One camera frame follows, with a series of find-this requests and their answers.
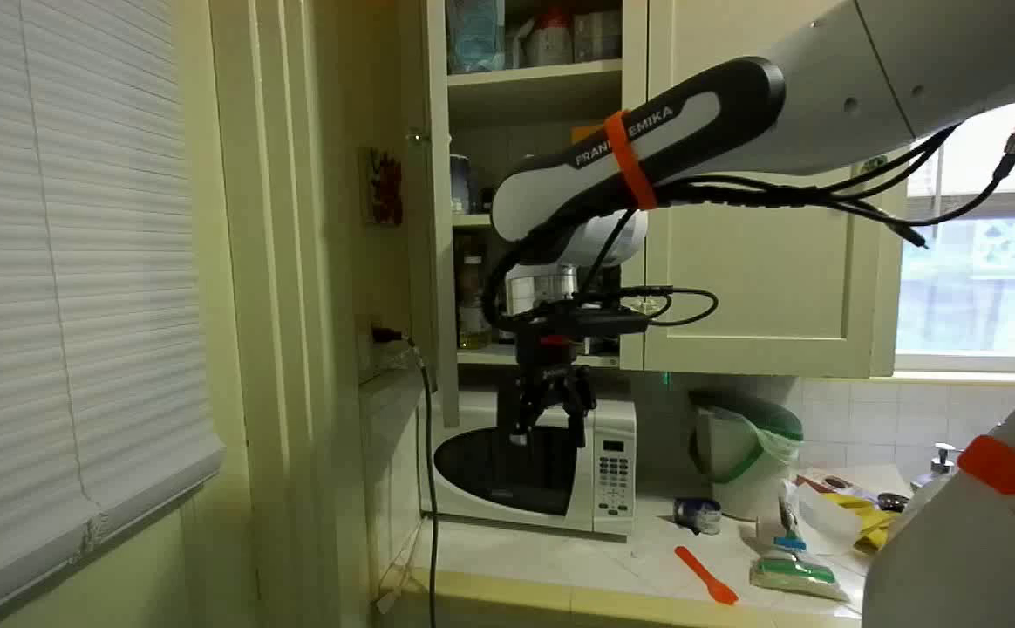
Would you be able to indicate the clear plastic bag blue clip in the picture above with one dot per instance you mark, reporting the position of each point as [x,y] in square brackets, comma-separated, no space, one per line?
[797,578]

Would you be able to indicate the round metal sink strainer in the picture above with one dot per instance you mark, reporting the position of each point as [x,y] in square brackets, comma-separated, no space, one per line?
[895,499]

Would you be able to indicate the orange plastic spatula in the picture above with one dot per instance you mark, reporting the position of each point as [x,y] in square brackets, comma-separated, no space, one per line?
[703,575]

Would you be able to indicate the red plastic utensil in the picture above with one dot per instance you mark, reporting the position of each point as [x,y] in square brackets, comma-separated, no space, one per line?
[816,478]

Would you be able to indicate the clear glass jar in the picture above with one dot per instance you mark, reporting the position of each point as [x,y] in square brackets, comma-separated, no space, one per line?
[459,186]

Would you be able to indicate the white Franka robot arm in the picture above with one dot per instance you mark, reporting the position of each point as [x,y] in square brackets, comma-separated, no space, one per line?
[854,81]

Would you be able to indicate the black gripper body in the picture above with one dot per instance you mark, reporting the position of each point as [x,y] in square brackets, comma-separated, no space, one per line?
[552,363]

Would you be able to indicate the white microwave oven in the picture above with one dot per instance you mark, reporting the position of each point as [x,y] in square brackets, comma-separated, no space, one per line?
[611,472]

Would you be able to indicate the red wall decoration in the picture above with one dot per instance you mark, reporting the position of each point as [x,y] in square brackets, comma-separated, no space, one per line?
[385,186]

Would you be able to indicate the white bottle red cap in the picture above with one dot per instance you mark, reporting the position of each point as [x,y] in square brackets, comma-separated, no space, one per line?
[548,40]

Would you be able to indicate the blue plastic package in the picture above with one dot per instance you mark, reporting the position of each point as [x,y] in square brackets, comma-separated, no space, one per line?
[474,31]

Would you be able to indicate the tall spice jar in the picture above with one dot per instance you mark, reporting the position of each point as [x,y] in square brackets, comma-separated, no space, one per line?
[472,302]

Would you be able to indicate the cream closed cabinet door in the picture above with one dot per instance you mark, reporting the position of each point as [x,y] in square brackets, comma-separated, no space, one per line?
[762,292]

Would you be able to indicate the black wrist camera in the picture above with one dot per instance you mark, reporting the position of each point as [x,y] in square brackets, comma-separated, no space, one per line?
[588,315]

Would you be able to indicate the orange box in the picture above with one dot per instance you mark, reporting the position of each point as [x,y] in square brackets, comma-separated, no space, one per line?
[583,130]

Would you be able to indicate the cream open kitchen cabinet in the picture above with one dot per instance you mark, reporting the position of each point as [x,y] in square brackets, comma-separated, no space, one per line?
[534,88]

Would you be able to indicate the white window blind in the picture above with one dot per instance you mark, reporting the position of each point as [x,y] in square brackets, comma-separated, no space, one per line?
[64,292]

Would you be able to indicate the grey container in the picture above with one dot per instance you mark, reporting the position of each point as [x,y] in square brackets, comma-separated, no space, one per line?
[596,37]

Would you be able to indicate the small labelled jar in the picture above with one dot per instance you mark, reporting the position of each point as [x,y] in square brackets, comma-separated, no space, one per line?
[698,513]

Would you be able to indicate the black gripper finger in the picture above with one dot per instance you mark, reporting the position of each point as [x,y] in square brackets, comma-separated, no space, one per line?
[580,408]
[523,413]

